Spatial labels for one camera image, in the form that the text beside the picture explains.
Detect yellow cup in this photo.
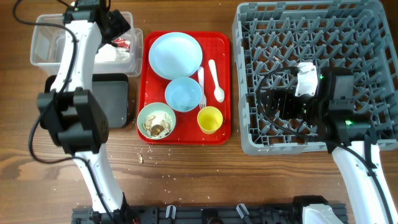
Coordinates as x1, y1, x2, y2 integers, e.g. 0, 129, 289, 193
197, 106, 223, 134

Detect light blue bowl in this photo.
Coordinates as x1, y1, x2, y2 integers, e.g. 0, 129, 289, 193
165, 77, 202, 113

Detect green bowl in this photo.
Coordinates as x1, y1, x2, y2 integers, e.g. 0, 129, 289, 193
137, 103, 177, 140

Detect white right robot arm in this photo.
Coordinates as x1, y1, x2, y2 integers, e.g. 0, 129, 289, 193
256, 65, 397, 223

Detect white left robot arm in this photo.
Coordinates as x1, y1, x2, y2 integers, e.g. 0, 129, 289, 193
34, 1, 136, 223

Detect clear plastic waste bin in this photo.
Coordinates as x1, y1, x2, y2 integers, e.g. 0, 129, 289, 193
30, 11, 144, 77

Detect black food waste tray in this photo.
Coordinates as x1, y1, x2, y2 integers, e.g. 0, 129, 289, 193
44, 73, 130, 129

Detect grey dishwasher rack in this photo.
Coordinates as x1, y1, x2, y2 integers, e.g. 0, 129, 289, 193
232, 1, 397, 156

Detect red snack wrapper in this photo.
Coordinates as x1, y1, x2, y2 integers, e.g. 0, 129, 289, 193
113, 38, 131, 49

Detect crumpled white tissue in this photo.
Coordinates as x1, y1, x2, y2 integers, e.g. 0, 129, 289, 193
95, 44, 129, 63

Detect white plastic spoon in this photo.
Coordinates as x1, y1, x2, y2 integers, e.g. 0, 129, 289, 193
208, 59, 225, 103

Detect light blue plate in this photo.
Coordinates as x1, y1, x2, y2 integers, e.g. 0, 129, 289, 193
149, 32, 203, 80

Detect white plastic fork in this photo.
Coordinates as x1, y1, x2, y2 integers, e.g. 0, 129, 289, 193
198, 67, 206, 109

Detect rice and food leftovers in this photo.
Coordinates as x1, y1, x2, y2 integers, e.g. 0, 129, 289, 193
142, 110, 174, 139

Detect food scrap on table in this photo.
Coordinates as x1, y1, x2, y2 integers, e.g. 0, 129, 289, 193
138, 155, 144, 164

